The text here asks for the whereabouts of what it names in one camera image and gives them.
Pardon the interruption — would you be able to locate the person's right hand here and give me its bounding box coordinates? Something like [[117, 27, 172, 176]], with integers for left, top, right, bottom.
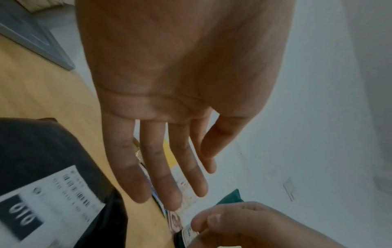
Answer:
[[186, 201, 348, 248]]

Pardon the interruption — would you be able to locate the person's left hand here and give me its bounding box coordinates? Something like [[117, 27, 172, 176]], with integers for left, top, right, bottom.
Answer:
[[75, 0, 296, 212]]

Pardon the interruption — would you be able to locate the small dark bottle white label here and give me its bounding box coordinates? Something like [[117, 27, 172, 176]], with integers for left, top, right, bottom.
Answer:
[[173, 224, 200, 248]]

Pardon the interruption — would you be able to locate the teal packet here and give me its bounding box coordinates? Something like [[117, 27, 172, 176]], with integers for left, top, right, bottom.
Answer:
[[214, 189, 245, 206]]

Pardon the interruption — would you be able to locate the white printed packet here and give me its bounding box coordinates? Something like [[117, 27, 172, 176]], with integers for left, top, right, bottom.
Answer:
[[171, 167, 205, 208]]

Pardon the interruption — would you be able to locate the packet with round print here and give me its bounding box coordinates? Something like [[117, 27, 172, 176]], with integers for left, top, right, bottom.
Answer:
[[166, 210, 185, 234]]

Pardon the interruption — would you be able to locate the yellow packet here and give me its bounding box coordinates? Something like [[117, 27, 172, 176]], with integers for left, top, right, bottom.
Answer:
[[162, 139, 181, 170]]

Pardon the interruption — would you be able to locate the brown shiny wrapper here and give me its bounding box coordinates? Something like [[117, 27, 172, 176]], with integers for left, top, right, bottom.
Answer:
[[131, 136, 146, 166]]

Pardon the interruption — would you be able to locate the grey flat panel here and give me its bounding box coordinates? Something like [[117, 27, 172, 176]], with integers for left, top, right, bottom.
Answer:
[[0, 0, 76, 71]]

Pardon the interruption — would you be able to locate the black parcel bag white label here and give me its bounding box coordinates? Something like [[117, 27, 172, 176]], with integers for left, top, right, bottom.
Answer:
[[0, 117, 129, 248]]

